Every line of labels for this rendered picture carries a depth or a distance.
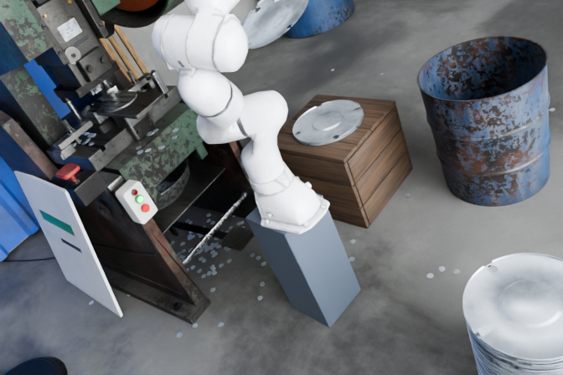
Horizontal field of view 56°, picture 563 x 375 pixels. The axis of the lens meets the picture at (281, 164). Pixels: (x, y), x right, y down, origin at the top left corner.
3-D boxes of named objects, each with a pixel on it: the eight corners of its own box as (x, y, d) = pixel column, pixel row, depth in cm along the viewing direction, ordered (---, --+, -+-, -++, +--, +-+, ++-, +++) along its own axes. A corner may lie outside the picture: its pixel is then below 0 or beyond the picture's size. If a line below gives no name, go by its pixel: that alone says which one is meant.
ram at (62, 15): (121, 64, 183) (73, -18, 167) (88, 87, 175) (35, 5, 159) (94, 64, 195) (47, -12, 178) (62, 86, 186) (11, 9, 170)
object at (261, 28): (320, -2, 186) (319, -3, 186) (288, -26, 160) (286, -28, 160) (263, 54, 196) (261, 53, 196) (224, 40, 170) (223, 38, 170)
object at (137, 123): (181, 123, 185) (163, 91, 178) (154, 147, 178) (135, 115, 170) (140, 119, 201) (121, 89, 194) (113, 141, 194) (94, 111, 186)
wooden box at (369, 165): (413, 167, 224) (395, 100, 205) (368, 228, 205) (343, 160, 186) (338, 155, 251) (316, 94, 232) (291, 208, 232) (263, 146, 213)
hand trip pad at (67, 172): (92, 182, 165) (79, 164, 161) (78, 195, 162) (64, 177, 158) (81, 179, 170) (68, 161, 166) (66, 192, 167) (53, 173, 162)
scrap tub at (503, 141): (569, 145, 203) (562, 33, 177) (538, 219, 180) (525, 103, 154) (462, 136, 230) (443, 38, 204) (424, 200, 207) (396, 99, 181)
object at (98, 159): (183, 98, 204) (177, 85, 200) (97, 172, 179) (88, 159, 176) (137, 96, 223) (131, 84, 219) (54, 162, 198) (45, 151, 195)
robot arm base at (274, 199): (339, 198, 154) (325, 161, 147) (298, 242, 146) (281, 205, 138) (287, 182, 170) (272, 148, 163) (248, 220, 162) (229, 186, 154)
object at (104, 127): (142, 103, 198) (138, 96, 197) (103, 135, 187) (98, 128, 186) (118, 101, 208) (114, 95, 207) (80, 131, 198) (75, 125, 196)
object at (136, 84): (162, 80, 209) (150, 58, 204) (132, 105, 200) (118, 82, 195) (152, 80, 213) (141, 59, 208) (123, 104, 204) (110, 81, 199)
